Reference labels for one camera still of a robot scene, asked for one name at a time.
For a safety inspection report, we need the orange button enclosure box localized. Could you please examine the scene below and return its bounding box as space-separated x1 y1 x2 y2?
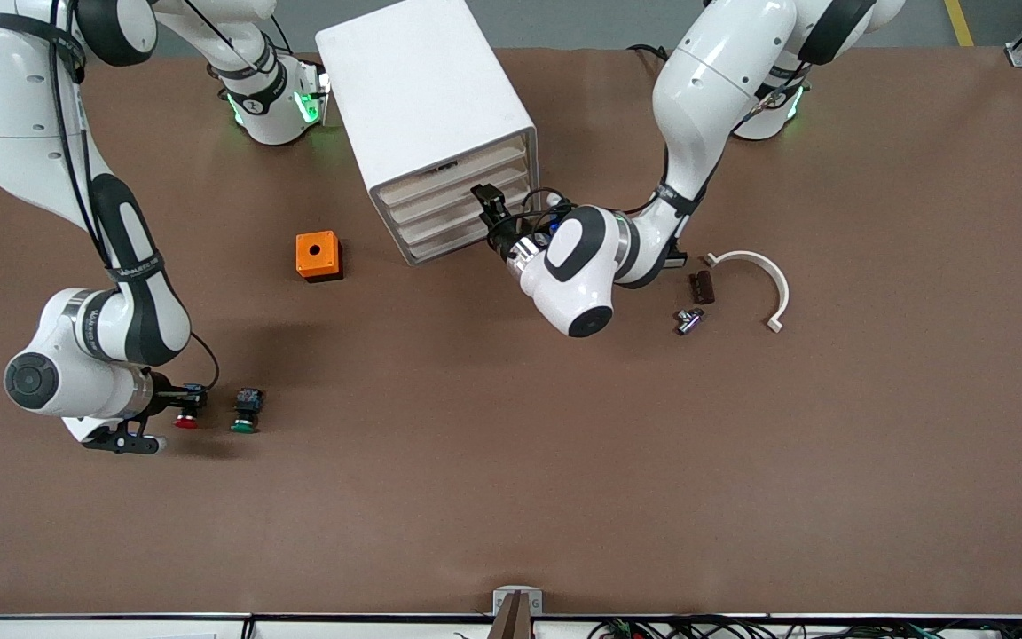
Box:
295 231 343 283

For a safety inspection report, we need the white drawer cabinet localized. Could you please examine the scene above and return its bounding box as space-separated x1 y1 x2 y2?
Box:
316 0 539 267

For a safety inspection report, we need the white table edge rail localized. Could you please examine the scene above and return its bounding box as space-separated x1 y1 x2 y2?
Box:
0 612 1022 639

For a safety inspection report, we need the grey mount bracket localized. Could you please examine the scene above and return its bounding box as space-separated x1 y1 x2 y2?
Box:
492 588 544 615

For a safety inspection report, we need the beige cabinet drawer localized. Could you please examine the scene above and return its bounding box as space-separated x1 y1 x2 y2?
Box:
373 133 534 210
392 174 536 248
402 195 537 265

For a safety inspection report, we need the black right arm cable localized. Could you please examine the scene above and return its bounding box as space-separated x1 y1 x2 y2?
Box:
48 0 221 391

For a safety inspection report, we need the black cable bundle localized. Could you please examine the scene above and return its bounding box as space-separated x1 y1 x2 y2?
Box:
589 616 1022 639

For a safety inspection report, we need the red mushroom push button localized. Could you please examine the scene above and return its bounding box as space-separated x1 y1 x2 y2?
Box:
172 383 208 430

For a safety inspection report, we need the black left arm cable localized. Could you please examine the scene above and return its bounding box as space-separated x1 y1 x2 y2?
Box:
486 186 570 245

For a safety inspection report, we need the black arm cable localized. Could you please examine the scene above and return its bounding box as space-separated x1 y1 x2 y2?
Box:
486 186 570 245
48 0 221 391

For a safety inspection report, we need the white half-round pipe clamp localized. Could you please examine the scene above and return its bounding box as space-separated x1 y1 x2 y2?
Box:
704 250 790 334

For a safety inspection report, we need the green mushroom push button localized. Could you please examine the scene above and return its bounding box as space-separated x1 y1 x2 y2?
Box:
230 388 265 435

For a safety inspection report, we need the brown post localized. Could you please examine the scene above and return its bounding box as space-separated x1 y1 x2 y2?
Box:
489 593 531 639

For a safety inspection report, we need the white plastic bin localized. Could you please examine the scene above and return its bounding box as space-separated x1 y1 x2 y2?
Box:
382 153 535 229

